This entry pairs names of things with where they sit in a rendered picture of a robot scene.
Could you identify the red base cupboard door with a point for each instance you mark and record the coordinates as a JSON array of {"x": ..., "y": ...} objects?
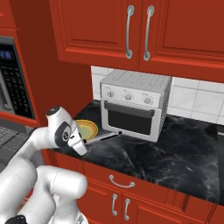
[
  {"x": 157, "y": 213},
  {"x": 99, "y": 204}
]

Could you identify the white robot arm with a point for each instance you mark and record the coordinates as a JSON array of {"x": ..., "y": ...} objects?
[{"x": 43, "y": 186}]

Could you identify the red cupboard above microwave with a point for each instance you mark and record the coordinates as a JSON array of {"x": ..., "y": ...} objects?
[{"x": 6, "y": 13}]

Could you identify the silver tongs with black tips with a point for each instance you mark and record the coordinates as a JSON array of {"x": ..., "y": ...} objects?
[{"x": 105, "y": 137}]

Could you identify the toaster oven glass door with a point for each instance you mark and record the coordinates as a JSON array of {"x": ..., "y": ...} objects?
[{"x": 128, "y": 122}]

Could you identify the yellow green orange plate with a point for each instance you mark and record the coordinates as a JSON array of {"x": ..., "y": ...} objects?
[{"x": 87, "y": 129}]

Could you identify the silver toaster oven knob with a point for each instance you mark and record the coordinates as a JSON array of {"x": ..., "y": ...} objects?
[
  {"x": 110, "y": 94},
  {"x": 148, "y": 101},
  {"x": 128, "y": 97}
]

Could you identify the silver toaster oven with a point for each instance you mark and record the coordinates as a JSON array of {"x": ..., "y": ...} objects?
[{"x": 137, "y": 87}]

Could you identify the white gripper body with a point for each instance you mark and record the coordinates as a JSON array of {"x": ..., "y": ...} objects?
[{"x": 80, "y": 145}]

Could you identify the narrow red drawer front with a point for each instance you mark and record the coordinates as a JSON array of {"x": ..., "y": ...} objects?
[{"x": 65, "y": 162}]

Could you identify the red wall cupboard door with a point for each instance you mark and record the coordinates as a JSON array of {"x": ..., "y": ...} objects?
[
  {"x": 189, "y": 32},
  {"x": 93, "y": 29}
]

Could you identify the black microwave oven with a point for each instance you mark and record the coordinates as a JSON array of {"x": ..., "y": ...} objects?
[{"x": 14, "y": 78}]

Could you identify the grey hob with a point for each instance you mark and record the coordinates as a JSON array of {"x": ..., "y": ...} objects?
[{"x": 10, "y": 137}]

